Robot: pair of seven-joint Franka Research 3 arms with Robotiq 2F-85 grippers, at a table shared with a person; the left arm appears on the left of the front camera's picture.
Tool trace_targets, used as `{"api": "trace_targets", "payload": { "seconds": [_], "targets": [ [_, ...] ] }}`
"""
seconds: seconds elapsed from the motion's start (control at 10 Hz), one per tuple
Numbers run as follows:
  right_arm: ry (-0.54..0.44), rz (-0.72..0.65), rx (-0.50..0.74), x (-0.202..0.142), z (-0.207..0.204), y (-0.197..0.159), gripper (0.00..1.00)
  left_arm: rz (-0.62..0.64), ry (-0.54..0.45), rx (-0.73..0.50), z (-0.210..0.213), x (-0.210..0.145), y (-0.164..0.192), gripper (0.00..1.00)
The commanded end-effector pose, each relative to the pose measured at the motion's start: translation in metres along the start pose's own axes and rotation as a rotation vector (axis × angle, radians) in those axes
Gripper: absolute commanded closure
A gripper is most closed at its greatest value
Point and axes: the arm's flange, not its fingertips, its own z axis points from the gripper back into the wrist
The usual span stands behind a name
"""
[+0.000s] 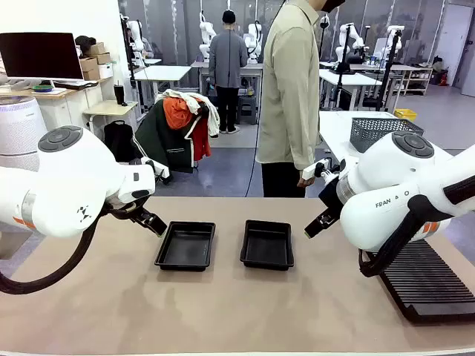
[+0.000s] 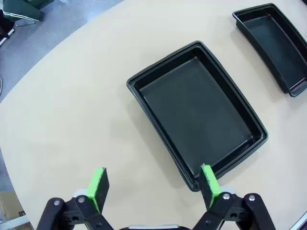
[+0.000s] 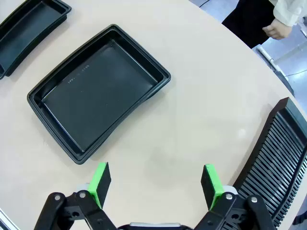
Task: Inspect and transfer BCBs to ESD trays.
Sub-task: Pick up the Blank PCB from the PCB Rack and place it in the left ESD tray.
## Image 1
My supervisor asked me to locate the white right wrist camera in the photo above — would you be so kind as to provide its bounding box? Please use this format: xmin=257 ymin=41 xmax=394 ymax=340
xmin=302 ymin=158 xmax=332 ymax=181

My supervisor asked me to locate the white air purifier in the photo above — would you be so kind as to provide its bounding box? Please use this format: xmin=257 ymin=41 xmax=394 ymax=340
xmin=0 ymin=95 xmax=48 ymax=174

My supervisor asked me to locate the black tripod stand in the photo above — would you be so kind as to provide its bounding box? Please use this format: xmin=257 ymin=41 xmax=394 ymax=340
xmin=376 ymin=29 xmax=404 ymax=112
xmin=329 ymin=24 xmax=352 ymax=111

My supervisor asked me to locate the person in grey jacket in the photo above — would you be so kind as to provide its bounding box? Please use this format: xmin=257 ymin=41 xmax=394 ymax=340
xmin=208 ymin=10 xmax=249 ymax=135

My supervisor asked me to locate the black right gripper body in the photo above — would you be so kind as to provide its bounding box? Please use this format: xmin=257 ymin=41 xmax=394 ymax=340
xmin=318 ymin=177 xmax=347 ymax=220

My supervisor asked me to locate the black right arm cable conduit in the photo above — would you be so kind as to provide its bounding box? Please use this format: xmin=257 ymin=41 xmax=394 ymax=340
xmin=358 ymin=177 xmax=475 ymax=278

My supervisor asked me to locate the dark green jacket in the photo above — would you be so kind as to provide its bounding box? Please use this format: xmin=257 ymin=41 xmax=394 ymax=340
xmin=133 ymin=98 xmax=200 ymax=175

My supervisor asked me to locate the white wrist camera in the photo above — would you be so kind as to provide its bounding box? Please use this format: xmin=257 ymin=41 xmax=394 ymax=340
xmin=302 ymin=158 xmax=332 ymax=181
xmin=142 ymin=157 xmax=171 ymax=183

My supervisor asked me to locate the white work table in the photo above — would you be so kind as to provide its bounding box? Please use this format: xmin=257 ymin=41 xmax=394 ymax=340
xmin=133 ymin=65 xmax=192 ymax=107
xmin=318 ymin=68 xmax=383 ymax=111

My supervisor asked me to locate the orange garment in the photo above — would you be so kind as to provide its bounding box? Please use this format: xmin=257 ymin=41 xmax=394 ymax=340
xmin=163 ymin=96 xmax=194 ymax=131

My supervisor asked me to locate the person in beige shirt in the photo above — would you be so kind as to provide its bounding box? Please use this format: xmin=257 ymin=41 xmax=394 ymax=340
xmin=255 ymin=0 xmax=348 ymax=198

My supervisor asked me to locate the grey mesh basket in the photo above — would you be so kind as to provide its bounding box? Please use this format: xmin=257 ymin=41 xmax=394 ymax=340
xmin=350 ymin=117 xmax=425 ymax=154

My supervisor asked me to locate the small beige side table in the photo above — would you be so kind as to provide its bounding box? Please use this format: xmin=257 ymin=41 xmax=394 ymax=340
xmin=82 ymin=99 xmax=140 ymax=139

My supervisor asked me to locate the white garment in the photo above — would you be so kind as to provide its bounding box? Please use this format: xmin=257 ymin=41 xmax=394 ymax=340
xmin=157 ymin=88 xmax=221 ymax=139

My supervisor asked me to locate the red garment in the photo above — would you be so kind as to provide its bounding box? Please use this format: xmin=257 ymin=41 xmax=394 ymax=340
xmin=191 ymin=114 xmax=212 ymax=162

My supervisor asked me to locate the black computer monitor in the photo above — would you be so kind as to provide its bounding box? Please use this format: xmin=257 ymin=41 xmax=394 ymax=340
xmin=0 ymin=32 xmax=85 ymax=81

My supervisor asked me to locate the grey plastic stool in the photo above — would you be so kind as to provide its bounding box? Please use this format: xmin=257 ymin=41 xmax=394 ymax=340
xmin=237 ymin=95 xmax=258 ymax=126

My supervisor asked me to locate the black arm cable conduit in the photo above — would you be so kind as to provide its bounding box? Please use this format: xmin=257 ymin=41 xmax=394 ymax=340
xmin=0 ymin=202 xmax=112 ymax=296
xmin=358 ymin=177 xmax=475 ymax=278

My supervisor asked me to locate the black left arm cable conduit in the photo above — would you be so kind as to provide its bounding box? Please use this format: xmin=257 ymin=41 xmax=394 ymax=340
xmin=0 ymin=202 xmax=112 ymax=296

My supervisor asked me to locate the person right forearm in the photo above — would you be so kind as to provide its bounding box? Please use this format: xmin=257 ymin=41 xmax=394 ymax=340
xmin=292 ymin=107 xmax=321 ymax=171

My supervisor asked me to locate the thin black hanging cable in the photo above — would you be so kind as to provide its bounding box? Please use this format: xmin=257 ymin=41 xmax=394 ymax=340
xmin=243 ymin=0 xmax=287 ymax=197

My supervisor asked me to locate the wooden storage shelf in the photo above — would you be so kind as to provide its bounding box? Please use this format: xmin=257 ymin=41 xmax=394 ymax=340
xmin=403 ymin=65 xmax=433 ymax=96

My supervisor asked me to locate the white wood-topped desk cabinet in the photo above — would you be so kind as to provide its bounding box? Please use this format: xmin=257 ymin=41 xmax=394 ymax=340
xmin=0 ymin=76 xmax=114 ymax=138

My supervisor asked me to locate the black backpack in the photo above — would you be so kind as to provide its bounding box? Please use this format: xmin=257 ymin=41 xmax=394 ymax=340
xmin=103 ymin=120 xmax=135 ymax=164

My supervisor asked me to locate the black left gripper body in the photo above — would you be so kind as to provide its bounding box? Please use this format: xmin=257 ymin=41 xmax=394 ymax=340
xmin=105 ymin=195 xmax=150 ymax=224

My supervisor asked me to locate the dark laptop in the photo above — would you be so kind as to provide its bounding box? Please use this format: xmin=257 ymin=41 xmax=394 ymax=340
xmin=53 ymin=79 xmax=99 ymax=90

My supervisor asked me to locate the white robot workbench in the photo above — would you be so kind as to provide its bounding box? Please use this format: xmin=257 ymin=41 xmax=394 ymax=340
xmin=191 ymin=61 xmax=264 ymax=98

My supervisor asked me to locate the black slotted board rack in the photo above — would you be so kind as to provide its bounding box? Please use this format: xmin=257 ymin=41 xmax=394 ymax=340
xmin=378 ymin=239 xmax=475 ymax=323

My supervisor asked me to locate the black ESD tray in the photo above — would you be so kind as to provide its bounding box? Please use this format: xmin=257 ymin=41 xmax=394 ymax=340
xmin=154 ymin=221 xmax=217 ymax=272
xmin=239 ymin=219 xmax=295 ymax=271

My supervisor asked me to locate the yellow plastic bin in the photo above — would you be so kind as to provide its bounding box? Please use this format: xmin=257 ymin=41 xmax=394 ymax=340
xmin=393 ymin=108 xmax=418 ymax=122

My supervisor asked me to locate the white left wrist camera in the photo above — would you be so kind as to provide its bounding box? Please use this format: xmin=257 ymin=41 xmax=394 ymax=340
xmin=142 ymin=157 xmax=171 ymax=183

